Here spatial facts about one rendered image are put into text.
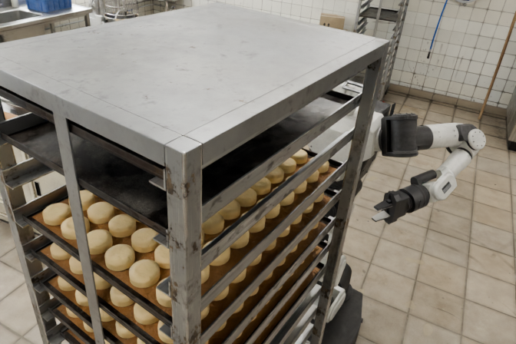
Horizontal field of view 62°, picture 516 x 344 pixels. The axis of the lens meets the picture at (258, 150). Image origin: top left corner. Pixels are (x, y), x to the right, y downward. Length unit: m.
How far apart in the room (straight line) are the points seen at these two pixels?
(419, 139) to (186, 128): 1.18
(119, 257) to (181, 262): 0.25
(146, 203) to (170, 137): 0.17
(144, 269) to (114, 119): 0.31
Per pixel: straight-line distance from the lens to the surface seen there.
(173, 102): 0.58
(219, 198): 0.61
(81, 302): 0.99
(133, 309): 0.83
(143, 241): 0.81
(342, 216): 1.17
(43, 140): 0.83
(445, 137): 1.67
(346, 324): 2.48
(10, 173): 0.90
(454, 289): 3.15
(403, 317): 2.85
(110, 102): 0.58
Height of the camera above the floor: 2.05
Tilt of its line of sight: 30 degrees down
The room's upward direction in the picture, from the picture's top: 5 degrees clockwise
